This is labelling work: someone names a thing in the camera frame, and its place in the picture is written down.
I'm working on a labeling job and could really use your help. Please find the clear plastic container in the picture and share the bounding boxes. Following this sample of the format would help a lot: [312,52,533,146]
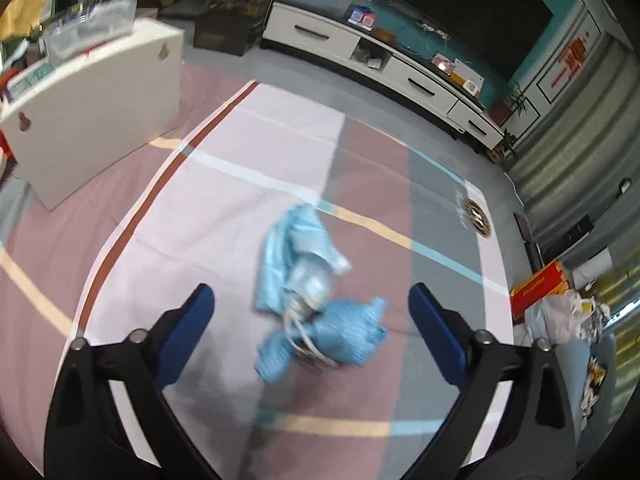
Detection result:
[42,0,138,63]

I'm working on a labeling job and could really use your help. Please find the grey curtain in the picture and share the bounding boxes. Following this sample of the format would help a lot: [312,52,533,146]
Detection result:
[505,30,640,321]

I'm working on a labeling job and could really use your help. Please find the white television cabinet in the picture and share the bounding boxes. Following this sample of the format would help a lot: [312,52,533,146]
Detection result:
[262,2,506,153]

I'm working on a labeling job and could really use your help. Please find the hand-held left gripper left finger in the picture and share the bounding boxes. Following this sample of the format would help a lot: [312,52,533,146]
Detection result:
[44,283,223,480]

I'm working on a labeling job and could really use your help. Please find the tall potted plant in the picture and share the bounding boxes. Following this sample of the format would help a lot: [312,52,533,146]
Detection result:
[492,82,528,126]

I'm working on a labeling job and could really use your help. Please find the white box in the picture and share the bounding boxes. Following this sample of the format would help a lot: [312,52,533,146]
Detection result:
[0,17,186,211]

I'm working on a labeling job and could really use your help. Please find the white plastic bag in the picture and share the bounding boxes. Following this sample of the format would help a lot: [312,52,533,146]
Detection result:
[525,292,611,346]

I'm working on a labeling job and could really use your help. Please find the plants in dark planter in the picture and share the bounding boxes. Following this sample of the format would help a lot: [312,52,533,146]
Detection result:
[195,0,271,56]

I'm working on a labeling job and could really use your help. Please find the white desk calendar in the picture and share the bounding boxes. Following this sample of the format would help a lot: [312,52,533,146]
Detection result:
[452,60,483,96]

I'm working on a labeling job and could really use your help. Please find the small potted plant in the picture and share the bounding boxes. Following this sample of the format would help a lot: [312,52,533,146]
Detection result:
[492,130,521,163]

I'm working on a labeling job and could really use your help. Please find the yellow cloth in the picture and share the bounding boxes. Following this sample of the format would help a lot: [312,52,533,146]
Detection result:
[0,0,53,41]

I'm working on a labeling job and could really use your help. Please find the light blue face mask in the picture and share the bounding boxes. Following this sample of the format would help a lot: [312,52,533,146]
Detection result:
[255,205,351,316]

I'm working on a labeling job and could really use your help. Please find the crumpled grey plastic film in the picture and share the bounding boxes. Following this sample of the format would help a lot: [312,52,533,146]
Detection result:
[285,255,336,311]

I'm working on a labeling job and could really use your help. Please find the small red blue display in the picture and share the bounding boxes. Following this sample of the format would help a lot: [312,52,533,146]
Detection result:
[347,5,378,28]

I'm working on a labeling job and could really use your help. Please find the large black television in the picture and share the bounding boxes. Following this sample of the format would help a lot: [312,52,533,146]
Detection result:
[325,0,556,81]

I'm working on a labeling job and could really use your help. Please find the orange shopping bag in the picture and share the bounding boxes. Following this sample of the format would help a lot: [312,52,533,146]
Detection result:
[510,260,573,323]

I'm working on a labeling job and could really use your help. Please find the red knot wall hanging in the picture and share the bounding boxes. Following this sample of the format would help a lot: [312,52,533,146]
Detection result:
[550,35,591,86]

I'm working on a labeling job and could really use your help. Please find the blue textured face mask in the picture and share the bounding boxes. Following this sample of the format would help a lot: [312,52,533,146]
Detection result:
[254,297,390,386]

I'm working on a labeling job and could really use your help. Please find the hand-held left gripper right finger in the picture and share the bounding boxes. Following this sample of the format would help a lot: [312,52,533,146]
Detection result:
[400,283,578,480]

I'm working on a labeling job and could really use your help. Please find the upright vacuum cleaner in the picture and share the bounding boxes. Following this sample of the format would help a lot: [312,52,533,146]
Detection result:
[542,180,633,261]

